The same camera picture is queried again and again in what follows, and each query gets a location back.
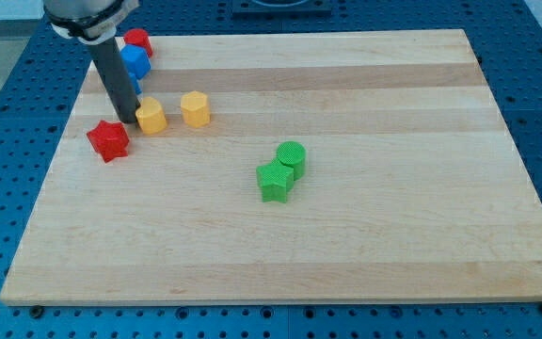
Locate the wooden board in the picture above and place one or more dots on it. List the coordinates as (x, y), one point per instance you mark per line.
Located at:
(414, 190)

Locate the red star block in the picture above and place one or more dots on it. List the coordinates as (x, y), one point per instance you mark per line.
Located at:
(109, 140)

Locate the yellow rounded block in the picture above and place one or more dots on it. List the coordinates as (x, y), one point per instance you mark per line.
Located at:
(151, 116)

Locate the yellow hexagon block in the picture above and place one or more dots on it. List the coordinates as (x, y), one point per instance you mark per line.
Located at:
(195, 107)

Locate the red cylinder block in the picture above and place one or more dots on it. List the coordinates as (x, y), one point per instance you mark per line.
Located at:
(139, 37)

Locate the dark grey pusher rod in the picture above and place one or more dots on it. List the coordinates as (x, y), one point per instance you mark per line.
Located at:
(110, 66)

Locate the green star block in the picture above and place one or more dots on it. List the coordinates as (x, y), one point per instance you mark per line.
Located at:
(275, 180)

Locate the blue hexagon block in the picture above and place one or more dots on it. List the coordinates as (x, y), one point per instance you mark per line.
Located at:
(136, 60)

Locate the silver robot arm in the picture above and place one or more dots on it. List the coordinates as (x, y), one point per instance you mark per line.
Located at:
(90, 21)

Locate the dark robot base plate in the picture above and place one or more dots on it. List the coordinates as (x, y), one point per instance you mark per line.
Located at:
(265, 8)

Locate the green cylinder block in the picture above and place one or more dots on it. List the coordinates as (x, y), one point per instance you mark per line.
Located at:
(293, 154)

